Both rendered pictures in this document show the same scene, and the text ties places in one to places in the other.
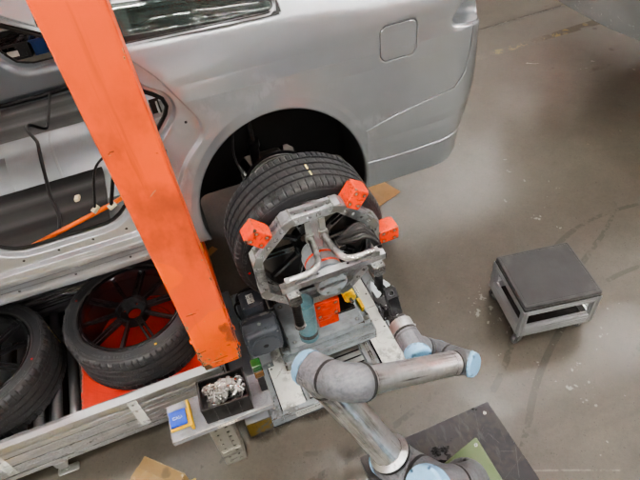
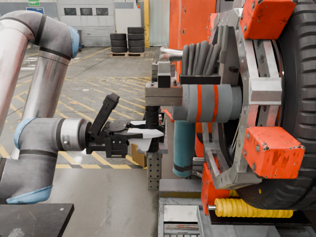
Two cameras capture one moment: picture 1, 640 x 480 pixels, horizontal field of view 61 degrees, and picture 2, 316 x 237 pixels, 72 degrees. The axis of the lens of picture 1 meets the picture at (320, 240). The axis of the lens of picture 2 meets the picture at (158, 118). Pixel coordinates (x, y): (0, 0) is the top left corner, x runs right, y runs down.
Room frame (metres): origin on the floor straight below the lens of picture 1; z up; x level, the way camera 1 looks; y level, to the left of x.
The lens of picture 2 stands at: (1.49, -0.71, 1.08)
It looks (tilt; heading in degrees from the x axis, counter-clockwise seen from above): 23 degrees down; 106
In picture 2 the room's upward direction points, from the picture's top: straight up
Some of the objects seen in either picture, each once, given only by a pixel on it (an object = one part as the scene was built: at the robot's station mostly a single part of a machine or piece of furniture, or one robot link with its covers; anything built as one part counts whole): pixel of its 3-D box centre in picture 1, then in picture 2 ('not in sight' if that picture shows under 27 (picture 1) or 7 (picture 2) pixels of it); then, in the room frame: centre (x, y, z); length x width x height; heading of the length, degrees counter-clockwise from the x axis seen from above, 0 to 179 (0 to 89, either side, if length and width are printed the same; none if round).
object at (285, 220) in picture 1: (317, 254); (225, 101); (1.51, 0.02, 0.85); 0.54 x 0.07 x 0.54; 105
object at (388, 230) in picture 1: (385, 230); (269, 151); (1.60, -0.28, 0.85); 0.09 x 0.08 x 0.07; 105
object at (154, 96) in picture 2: (374, 263); (163, 93); (1.36, -0.20, 0.93); 0.09 x 0.05 x 0.05; 15
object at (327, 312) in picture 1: (322, 301); (224, 189); (1.55, 0.03, 0.48); 0.16 x 0.12 x 0.17; 15
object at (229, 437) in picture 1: (225, 432); (154, 161); (1.10, 0.54, 0.21); 0.10 x 0.10 x 0.42; 15
